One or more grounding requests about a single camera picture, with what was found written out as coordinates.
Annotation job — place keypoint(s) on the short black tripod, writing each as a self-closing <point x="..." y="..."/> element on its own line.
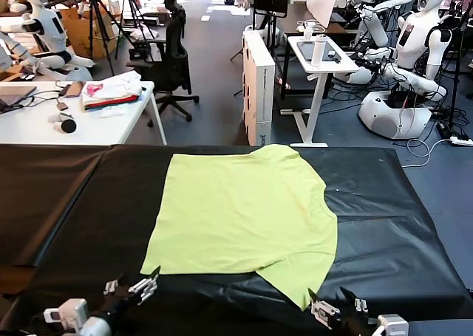
<point x="136" y="14"/>

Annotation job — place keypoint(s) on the tall white cardboard box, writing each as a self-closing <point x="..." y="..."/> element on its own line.
<point x="260" y="92"/>

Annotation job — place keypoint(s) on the stack of folded clothes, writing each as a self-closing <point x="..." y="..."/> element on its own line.
<point x="111" y="92"/>

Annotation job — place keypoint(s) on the white curved board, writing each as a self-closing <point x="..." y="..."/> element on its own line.
<point x="325" y="3"/>

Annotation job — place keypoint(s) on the tall black tripod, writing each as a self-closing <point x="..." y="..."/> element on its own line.
<point x="97" y="18"/>

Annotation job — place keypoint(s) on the black light stand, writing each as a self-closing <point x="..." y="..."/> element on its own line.
<point x="456" y="74"/>

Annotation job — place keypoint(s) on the white humanoid robot raised arm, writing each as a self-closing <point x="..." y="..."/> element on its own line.
<point x="375" y="26"/>

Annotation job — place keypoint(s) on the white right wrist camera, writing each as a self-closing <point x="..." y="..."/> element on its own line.
<point x="393" y="325"/>

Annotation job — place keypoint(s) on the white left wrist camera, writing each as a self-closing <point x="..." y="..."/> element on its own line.
<point x="68" y="314"/>

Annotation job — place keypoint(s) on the white insulated bottle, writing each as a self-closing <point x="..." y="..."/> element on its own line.
<point x="318" y="51"/>

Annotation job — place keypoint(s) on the yellow-green t-shirt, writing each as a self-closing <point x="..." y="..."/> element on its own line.
<point x="240" y="210"/>

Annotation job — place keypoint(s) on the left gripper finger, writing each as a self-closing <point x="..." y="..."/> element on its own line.
<point x="111" y="288"/>
<point x="145" y="288"/>

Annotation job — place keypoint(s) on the small white standing desk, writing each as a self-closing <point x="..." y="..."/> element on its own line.
<point x="318" y="77"/>

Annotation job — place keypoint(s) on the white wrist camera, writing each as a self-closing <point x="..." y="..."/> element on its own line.
<point x="68" y="314"/>
<point x="393" y="325"/>

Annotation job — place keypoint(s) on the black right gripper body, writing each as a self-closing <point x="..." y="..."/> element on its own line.
<point x="356" y="325"/>

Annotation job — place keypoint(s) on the long white desk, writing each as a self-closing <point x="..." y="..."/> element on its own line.
<point x="29" y="129"/>

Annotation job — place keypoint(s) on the black office chair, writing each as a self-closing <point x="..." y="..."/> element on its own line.
<point x="173" y="62"/>

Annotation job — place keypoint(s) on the brown phone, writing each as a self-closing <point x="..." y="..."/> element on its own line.
<point x="75" y="89"/>

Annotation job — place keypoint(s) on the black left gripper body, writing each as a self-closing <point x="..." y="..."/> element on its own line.
<point x="120" y="304"/>

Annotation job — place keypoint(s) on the small white drone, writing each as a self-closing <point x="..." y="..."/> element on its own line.
<point x="308" y="31"/>

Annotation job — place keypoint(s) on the white power strip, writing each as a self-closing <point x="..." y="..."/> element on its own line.
<point x="462" y="141"/>

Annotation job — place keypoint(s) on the brown cardboard box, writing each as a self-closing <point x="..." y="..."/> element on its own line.
<point x="79" y="37"/>

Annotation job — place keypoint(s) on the white humanoid robot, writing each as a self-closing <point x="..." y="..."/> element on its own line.
<point x="410" y="48"/>
<point x="51" y="33"/>

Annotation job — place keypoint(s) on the small grey adapter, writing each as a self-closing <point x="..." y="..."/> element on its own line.
<point x="63" y="104"/>

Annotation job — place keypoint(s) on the grey laptop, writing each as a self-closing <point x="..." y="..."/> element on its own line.
<point x="15" y="94"/>

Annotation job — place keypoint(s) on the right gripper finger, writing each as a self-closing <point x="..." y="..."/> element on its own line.
<point x="325" y="314"/>
<point x="360" y="305"/>

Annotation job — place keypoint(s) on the white humanoid robot right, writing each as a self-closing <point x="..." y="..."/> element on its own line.
<point x="410" y="48"/>

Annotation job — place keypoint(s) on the grey tablet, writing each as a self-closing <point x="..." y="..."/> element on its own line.
<point x="305" y="49"/>

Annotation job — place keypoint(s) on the white humanoid robot left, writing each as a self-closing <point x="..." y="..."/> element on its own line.
<point x="51" y="33"/>

